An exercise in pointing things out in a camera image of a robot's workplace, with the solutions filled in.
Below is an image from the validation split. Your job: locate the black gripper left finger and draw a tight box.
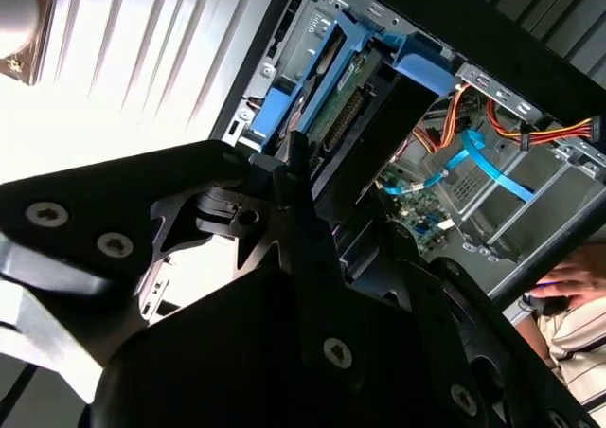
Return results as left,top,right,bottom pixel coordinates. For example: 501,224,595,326
0,132,369,395

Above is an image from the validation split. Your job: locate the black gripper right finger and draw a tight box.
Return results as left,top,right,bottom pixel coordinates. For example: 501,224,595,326
376,217,598,428

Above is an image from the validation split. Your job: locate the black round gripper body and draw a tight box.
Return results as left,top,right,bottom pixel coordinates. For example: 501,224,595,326
87,256,456,428

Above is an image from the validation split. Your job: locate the blue SATA wire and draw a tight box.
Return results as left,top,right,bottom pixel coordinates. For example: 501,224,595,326
381,129,537,205

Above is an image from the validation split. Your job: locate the red yellow power wire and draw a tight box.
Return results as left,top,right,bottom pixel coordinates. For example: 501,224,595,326
485,98,603,152

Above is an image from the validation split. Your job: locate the person's bare hand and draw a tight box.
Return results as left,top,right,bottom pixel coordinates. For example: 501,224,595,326
534,255,606,304

